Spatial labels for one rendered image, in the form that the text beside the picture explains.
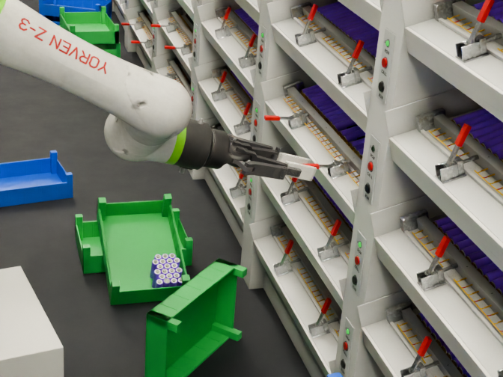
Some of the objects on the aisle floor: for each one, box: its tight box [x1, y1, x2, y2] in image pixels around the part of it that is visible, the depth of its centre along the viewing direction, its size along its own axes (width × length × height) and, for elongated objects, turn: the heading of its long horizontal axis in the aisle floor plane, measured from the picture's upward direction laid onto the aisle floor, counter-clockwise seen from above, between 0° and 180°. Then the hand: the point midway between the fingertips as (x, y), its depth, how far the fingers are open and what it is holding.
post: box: [334, 0, 456, 377], centre depth 161 cm, size 20×9×176 cm, turn 97°
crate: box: [75, 208, 193, 274], centre depth 264 cm, size 30×20×8 cm
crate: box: [0, 150, 73, 207], centre depth 294 cm, size 30×20×8 cm
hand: (296, 166), depth 189 cm, fingers open, 3 cm apart
